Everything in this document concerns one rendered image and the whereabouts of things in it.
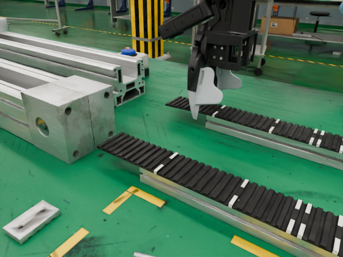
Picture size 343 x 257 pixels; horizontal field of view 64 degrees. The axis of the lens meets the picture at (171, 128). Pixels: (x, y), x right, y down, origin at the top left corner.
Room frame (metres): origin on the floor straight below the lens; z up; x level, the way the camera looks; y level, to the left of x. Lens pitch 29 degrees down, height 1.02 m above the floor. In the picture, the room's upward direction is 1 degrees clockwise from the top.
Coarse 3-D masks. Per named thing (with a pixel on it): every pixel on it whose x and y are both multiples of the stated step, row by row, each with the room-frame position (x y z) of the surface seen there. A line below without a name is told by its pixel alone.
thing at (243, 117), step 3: (243, 111) 0.45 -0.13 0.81; (246, 111) 0.45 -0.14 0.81; (240, 114) 0.44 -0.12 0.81; (243, 114) 0.44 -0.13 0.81; (246, 114) 0.45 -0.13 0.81; (249, 114) 0.44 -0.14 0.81; (252, 114) 0.45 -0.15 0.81; (237, 117) 0.43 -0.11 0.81; (240, 117) 0.43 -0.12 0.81; (243, 117) 0.43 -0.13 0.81; (246, 117) 0.43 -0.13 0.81; (249, 117) 0.43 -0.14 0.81; (234, 120) 0.42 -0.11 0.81; (237, 120) 0.42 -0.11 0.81; (240, 120) 0.42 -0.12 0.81; (243, 120) 0.42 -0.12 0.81; (246, 120) 0.42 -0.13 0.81; (237, 123) 0.41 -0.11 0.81; (240, 123) 0.41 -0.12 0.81; (243, 123) 0.41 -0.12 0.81
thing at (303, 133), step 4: (300, 128) 0.39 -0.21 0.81; (304, 128) 0.39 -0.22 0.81; (308, 128) 0.39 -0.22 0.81; (300, 132) 0.38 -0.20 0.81; (304, 132) 0.38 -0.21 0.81; (308, 132) 0.38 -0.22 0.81; (296, 136) 0.37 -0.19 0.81; (300, 136) 0.37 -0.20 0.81; (304, 136) 0.37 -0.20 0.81; (308, 136) 0.37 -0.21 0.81; (296, 140) 0.36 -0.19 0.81; (300, 140) 0.36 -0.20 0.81; (304, 140) 0.35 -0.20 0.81
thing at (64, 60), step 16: (0, 48) 0.80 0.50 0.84; (16, 48) 0.73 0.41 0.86; (32, 48) 0.70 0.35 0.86; (48, 48) 0.77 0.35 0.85; (64, 48) 0.73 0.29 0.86; (80, 48) 0.71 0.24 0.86; (32, 64) 0.70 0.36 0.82; (48, 64) 0.66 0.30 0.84; (64, 64) 0.64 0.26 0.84; (80, 64) 0.59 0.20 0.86; (96, 64) 0.57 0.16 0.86; (112, 64) 0.57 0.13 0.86; (128, 64) 0.61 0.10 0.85; (96, 80) 0.57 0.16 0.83; (112, 80) 0.54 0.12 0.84; (128, 80) 0.59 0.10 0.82; (128, 96) 0.59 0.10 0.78
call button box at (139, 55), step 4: (136, 52) 0.78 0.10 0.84; (132, 56) 0.73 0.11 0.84; (136, 56) 0.74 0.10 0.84; (140, 56) 0.74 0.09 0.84; (144, 56) 0.75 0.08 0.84; (148, 56) 0.76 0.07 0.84; (144, 60) 0.75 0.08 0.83; (148, 60) 0.76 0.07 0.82; (144, 64) 0.75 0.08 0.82; (148, 64) 0.76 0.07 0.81; (144, 68) 0.75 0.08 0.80; (148, 68) 0.76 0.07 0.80; (144, 72) 0.75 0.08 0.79; (148, 72) 0.76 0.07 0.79; (144, 76) 0.75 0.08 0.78
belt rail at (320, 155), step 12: (216, 120) 0.44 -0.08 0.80; (228, 132) 0.43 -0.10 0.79; (240, 132) 0.42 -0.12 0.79; (252, 132) 0.40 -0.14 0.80; (264, 132) 0.39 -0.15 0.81; (264, 144) 0.39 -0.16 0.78; (276, 144) 0.38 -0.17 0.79; (288, 144) 0.38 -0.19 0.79; (300, 144) 0.36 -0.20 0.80; (300, 156) 0.36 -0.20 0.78; (312, 156) 0.35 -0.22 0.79; (324, 156) 0.35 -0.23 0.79; (336, 156) 0.33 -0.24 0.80; (336, 168) 0.33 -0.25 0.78
